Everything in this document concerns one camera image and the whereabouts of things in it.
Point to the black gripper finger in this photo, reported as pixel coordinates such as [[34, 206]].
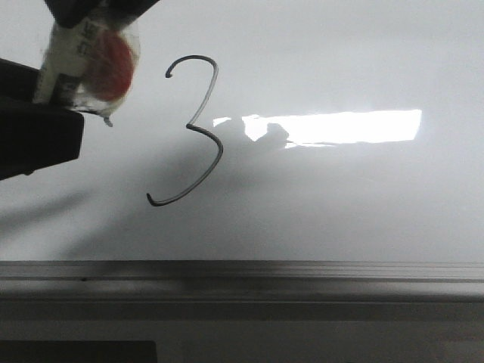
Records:
[[33, 136], [68, 13]]

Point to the white black whiteboard marker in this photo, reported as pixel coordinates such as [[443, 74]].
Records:
[[65, 62]]

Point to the red magnet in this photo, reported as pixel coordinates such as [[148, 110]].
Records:
[[110, 70]]

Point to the white whiteboard with aluminium frame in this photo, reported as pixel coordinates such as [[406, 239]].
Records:
[[271, 150]]

